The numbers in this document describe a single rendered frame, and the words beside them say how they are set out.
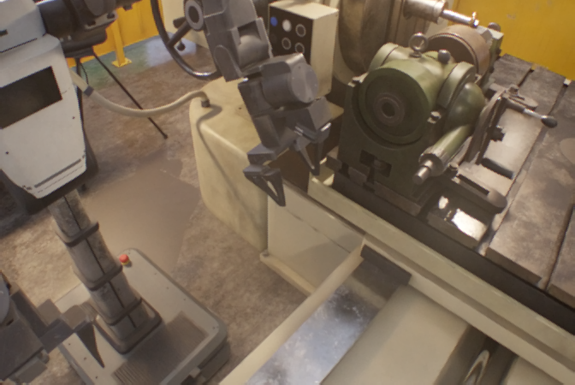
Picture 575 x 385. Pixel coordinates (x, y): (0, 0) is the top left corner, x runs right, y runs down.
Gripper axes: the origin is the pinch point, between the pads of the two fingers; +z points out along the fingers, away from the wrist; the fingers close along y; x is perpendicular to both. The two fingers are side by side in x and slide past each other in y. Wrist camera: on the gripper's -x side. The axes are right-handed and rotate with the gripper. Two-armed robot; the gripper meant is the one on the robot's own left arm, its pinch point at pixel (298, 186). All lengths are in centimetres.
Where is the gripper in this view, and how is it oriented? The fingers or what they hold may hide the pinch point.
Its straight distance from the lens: 66.9
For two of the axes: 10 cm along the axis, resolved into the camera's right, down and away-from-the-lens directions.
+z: 3.6, 8.6, 3.5
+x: -7.0, 0.0, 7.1
